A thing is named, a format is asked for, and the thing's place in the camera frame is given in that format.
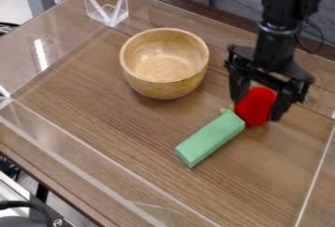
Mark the green rectangular block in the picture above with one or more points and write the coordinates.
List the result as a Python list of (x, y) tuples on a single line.
[(210, 138)]

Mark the clear acrylic corner bracket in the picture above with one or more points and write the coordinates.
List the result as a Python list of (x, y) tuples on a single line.
[(108, 14)]

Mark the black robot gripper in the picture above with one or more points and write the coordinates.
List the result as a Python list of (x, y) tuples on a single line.
[(245, 71)]

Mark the light wooden bowl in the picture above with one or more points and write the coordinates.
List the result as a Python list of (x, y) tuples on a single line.
[(164, 62)]

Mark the red fuzzy ball fruit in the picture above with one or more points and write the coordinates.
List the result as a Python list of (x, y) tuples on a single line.
[(254, 108)]

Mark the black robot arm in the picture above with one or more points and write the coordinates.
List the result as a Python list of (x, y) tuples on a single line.
[(269, 63)]

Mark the clear acrylic tray enclosure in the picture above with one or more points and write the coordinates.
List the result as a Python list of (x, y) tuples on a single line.
[(99, 142)]

